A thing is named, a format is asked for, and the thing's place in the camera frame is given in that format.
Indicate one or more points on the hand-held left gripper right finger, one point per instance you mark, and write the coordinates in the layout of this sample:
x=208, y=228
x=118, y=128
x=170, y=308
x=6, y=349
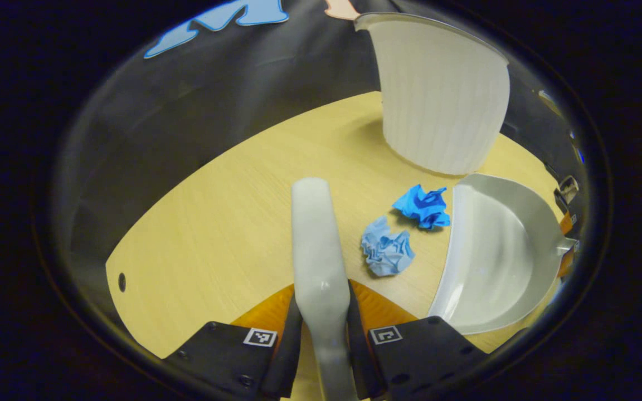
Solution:
x=357, y=356

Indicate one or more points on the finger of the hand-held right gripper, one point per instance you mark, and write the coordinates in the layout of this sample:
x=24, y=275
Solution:
x=565, y=264
x=567, y=192

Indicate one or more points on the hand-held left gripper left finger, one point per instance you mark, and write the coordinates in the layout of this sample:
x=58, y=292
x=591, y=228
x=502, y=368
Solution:
x=287, y=356

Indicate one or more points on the white plastic dustpan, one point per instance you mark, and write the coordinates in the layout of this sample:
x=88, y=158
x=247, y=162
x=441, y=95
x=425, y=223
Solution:
x=499, y=250

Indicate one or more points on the light blue paper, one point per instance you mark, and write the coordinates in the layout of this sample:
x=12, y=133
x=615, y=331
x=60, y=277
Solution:
x=388, y=250

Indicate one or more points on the dark blue paper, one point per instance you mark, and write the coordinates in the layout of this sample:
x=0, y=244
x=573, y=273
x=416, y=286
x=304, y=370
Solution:
x=424, y=207

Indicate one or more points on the white ribbed garbage bin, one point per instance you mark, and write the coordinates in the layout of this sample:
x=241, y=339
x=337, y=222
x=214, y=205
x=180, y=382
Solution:
x=443, y=94

